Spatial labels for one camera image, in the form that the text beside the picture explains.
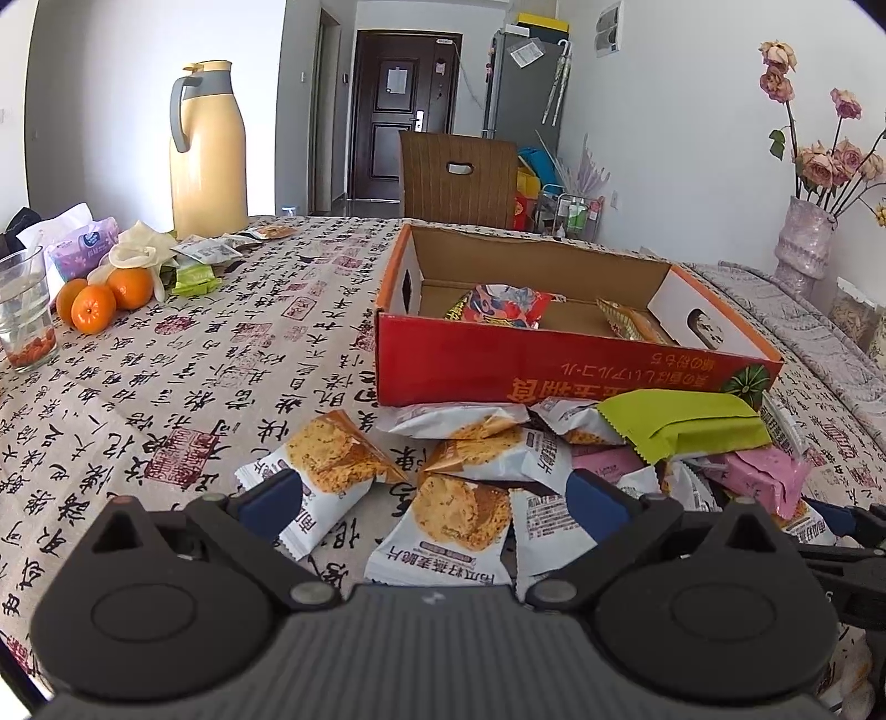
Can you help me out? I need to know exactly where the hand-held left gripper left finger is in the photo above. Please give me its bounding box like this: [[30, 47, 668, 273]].
[[86, 469, 342, 614]]

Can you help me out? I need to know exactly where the purple tissue pack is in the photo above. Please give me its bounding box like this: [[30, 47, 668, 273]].
[[45, 217, 120, 281]]

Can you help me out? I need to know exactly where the glass jar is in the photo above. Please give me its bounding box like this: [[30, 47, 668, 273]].
[[827, 277, 883, 347]]

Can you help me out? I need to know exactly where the pink vase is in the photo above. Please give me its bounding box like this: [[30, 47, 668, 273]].
[[774, 196, 838, 281]]

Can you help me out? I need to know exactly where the white plastic bag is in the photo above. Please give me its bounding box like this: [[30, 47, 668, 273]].
[[17, 202, 94, 264]]

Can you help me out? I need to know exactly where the pink snack packet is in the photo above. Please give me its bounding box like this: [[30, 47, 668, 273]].
[[699, 449, 811, 520], [571, 446, 655, 479]]

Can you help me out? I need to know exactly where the dark entrance door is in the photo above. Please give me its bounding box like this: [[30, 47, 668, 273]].
[[349, 29, 461, 202]]

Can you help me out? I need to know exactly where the glass cup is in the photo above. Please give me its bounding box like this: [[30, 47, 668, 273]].
[[0, 245, 60, 371]]

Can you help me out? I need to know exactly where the orange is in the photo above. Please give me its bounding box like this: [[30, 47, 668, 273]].
[[71, 284, 117, 335], [55, 278, 87, 325], [107, 266, 154, 310]]

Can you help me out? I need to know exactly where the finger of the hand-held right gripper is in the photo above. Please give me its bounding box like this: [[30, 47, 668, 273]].
[[801, 500, 886, 548], [796, 547, 886, 628]]

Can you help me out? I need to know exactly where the red colourful snack bag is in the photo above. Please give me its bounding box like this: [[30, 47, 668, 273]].
[[443, 282, 569, 330]]

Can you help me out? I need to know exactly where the blue plastic dustpan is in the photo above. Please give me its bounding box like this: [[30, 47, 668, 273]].
[[519, 147, 562, 184]]

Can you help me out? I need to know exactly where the folded umbrella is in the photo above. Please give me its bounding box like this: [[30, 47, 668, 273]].
[[542, 39, 574, 126]]

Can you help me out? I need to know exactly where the small white sachet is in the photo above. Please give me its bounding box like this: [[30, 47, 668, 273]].
[[169, 235, 233, 264]]

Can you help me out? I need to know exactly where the large green snack packet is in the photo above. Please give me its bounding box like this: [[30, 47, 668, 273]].
[[599, 389, 772, 465]]

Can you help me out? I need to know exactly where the cream crumpled plastic bag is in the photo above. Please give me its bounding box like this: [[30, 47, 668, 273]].
[[107, 220, 177, 271]]

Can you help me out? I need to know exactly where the red cardboard box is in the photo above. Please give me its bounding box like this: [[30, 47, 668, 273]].
[[374, 223, 786, 409]]

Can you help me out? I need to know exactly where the grey refrigerator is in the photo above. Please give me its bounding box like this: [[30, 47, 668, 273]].
[[482, 28, 572, 143]]

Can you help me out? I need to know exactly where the small green snack packet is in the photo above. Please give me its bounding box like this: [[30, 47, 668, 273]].
[[172, 263, 217, 297]]

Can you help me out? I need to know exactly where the black bag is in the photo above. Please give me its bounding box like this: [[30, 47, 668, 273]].
[[0, 206, 43, 254]]

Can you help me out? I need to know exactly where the grey interior door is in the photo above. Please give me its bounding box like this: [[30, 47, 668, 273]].
[[311, 14, 343, 215]]

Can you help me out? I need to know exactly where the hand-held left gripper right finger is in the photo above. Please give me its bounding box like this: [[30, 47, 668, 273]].
[[524, 469, 797, 614]]

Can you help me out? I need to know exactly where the gold orange snack packet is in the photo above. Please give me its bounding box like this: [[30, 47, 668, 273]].
[[595, 297, 676, 345]]

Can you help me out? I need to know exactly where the yellow box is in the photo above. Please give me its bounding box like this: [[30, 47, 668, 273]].
[[516, 12, 572, 39]]

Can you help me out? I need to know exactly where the dried rose bouquet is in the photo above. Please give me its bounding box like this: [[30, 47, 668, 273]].
[[758, 40, 886, 226]]

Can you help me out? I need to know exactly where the wooden chair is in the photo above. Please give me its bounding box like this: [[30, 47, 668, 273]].
[[399, 131, 520, 229]]

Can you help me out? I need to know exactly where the yellow thermos jug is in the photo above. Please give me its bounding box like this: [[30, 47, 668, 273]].
[[169, 60, 250, 240]]

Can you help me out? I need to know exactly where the metal trolley rack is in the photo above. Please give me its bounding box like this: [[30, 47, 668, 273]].
[[533, 183, 606, 243]]

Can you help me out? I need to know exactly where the pile of white cracker packets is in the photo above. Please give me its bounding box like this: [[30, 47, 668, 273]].
[[234, 402, 842, 600]]

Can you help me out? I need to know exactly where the grey paisley cloth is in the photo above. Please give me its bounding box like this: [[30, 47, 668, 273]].
[[682, 259, 886, 444]]

